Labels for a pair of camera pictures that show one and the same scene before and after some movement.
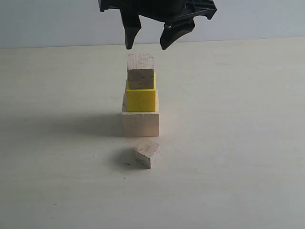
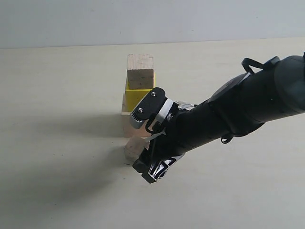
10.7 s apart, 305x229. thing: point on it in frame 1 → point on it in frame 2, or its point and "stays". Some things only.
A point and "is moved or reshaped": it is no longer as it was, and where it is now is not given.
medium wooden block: (140, 71) stays
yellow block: (141, 100) stays
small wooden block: (146, 151) is moved or reshaped
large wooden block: (138, 124) stays
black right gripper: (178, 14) → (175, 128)
